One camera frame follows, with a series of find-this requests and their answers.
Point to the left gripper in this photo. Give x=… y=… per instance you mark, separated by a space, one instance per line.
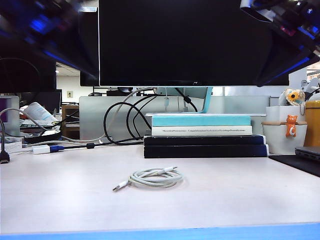
x=35 y=17

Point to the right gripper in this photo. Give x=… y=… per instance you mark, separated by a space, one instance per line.
x=297 y=20

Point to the white plush figure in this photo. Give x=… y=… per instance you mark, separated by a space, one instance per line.
x=310 y=86

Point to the black monitor with sticker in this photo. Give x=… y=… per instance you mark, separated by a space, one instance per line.
x=86 y=82

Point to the black matte monitor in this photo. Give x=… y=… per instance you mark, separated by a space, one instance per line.
x=25 y=77

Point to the small background monitor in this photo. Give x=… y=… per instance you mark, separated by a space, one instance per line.
x=50 y=100

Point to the white square cup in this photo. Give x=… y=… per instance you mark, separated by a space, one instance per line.
x=275 y=113

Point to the white rolled booklet teal print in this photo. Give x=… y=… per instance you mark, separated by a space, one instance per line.
x=37 y=110

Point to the orange cat figurine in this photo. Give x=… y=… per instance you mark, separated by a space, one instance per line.
x=291 y=125

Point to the yellow canister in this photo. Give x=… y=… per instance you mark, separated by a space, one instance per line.
x=312 y=125

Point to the brown wooden cabinet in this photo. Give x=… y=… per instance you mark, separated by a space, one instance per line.
x=71 y=130

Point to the white mug with orange cat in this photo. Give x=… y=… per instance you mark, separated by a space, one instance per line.
x=275 y=140

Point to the stacked magazines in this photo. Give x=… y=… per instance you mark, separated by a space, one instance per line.
x=32 y=125

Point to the white framed purple display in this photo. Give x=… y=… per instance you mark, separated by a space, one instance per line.
x=13 y=117

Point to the black shallow dish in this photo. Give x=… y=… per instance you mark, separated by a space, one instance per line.
x=42 y=137

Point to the pale blue monitor stand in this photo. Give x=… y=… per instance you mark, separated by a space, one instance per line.
x=207 y=105

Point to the grey laptop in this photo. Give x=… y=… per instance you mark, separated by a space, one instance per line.
x=308 y=152

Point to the white adapter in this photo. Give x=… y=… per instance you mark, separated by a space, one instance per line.
x=41 y=150

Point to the black desk mat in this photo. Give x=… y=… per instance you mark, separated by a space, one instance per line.
x=300 y=163

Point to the teal book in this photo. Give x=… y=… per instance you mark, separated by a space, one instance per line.
x=200 y=121

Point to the small white card box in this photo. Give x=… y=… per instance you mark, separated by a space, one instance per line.
x=12 y=147

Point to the large black monitor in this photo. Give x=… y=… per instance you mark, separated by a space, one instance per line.
x=175 y=42

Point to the black hardcover book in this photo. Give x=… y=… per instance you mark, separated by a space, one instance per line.
x=200 y=140
x=200 y=151

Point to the white book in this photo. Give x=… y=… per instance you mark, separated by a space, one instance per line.
x=160 y=130

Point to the beige wall plate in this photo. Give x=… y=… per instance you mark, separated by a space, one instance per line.
x=70 y=94

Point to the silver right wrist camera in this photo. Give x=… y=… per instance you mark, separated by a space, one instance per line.
x=255 y=10

